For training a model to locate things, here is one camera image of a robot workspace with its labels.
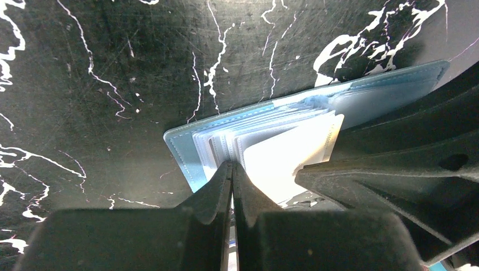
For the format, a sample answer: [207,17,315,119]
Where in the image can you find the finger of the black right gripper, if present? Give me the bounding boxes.
[295,64,478,266]

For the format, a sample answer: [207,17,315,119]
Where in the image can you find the blue leather card holder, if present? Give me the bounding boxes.
[163,60,449,204]

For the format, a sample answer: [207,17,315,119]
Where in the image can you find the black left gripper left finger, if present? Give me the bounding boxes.
[14,162,232,270]

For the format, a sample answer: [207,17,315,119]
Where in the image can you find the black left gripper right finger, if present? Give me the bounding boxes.
[232,163,422,270]

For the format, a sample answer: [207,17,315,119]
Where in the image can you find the card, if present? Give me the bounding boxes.
[243,113,345,203]

